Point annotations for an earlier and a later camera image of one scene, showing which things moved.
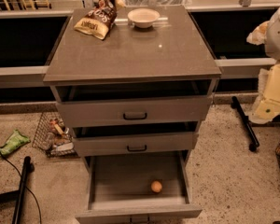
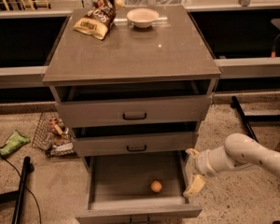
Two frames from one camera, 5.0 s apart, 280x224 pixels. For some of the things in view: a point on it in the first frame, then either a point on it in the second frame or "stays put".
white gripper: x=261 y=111 to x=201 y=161
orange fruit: x=156 y=187 stays put
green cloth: x=15 y=140 stays put
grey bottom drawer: x=119 y=185 stays put
